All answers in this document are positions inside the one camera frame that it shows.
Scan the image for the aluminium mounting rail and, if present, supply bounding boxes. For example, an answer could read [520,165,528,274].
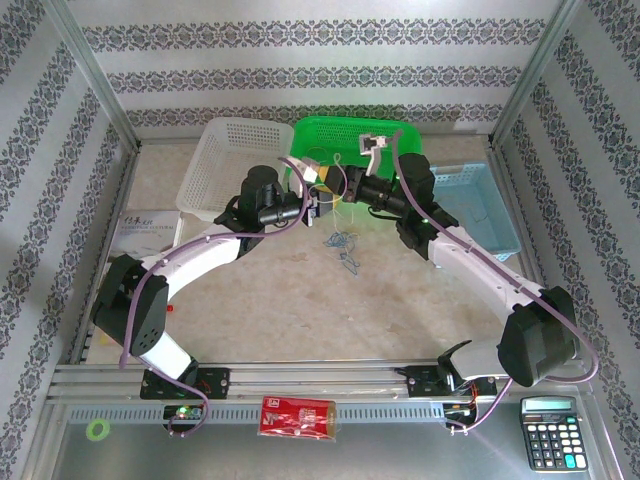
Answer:
[47,358,591,401]

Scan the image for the grey slotted cable duct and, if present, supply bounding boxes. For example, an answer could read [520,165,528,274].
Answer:
[67,402,451,425]

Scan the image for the grey printed book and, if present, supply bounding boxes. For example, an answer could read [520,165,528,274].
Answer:
[106,208,184,261]

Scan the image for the thin white wire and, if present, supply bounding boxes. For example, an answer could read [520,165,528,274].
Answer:
[330,153,354,226]
[305,147,332,174]

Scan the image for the black desk calculator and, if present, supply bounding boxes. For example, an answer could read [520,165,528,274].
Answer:
[519,396,589,473]

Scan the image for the pile of rubber bands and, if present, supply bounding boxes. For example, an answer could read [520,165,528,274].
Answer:
[338,243,362,280]
[321,229,354,251]

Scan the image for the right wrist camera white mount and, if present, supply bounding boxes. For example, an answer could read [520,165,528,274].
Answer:
[358,132,390,176]

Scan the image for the aluminium frame post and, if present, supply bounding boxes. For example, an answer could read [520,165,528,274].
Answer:
[43,0,144,151]
[489,0,585,147]

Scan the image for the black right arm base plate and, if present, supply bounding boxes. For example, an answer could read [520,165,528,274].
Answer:
[405,363,499,400]

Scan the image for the light blue plastic basket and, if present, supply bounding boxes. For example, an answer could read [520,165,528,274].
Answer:
[424,160,522,264]

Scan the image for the aluminium side rail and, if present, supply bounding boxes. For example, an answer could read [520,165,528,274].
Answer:
[487,139,571,361]
[69,142,144,365]

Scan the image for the green tape roll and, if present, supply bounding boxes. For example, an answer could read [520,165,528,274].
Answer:
[85,418,111,442]

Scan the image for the red foil packet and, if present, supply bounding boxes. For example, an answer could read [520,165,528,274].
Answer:
[257,395,339,444]

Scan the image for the white perforated plastic basket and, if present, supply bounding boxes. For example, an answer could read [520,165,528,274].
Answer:
[174,118,295,226]

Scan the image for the green perforated plastic basket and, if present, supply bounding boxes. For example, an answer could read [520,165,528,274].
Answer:
[286,115,424,199]

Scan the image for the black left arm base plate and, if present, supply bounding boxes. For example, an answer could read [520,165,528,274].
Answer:
[139,367,232,401]

